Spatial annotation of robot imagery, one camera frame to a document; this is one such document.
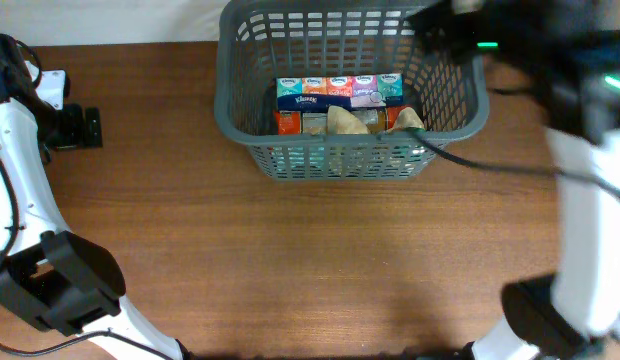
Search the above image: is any tissue multipack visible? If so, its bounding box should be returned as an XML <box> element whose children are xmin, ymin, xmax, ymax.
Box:
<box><xmin>276</xmin><ymin>73</ymin><xmax>404</xmax><ymax>112</ymax></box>

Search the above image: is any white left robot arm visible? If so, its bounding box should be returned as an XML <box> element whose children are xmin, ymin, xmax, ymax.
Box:
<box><xmin>0</xmin><ymin>33</ymin><xmax>192</xmax><ymax>359</ymax></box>

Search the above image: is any beige paper bag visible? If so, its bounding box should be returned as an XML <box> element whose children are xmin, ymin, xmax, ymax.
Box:
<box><xmin>325</xmin><ymin>104</ymin><xmax>427</xmax><ymax>174</ymax></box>

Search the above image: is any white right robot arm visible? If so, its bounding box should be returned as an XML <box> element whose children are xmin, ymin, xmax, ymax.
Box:
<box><xmin>408</xmin><ymin>1</ymin><xmax>620</xmax><ymax>359</ymax></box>

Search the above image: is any grey plastic laundry basket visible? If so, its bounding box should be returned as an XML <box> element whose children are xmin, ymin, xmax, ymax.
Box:
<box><xmin>214</xmin><ymin>0</ymin><xmax>489</xmax><ymax>181</ymax></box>

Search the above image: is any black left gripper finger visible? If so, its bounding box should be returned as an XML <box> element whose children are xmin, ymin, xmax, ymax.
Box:
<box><xmin>85</xmin><ymin>108</ymin><xmax>103</xmax><ymax>148</ymax></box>
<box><xmin>62</xmin><ymin>104</ymin><xmax>85</xmax><ymax>148</ymax></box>

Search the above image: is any green lidded glass jar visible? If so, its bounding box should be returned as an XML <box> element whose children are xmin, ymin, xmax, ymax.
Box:
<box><xmin>389</xmin><ymin>142</ymin><xmax>433</xmax><ymax>173</ymax></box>

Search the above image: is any light green packet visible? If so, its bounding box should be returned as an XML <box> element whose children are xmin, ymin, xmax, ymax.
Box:
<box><xmin>270</xmin><ymin>146</ymin><xmax>326</xmax><ymax>179</ymax></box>

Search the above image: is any orange pasta package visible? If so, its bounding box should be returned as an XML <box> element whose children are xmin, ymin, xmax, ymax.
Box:
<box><xmin>274</xmin><ymin>106</ymin><xmax>413</xmax><ymax>136</ymax></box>

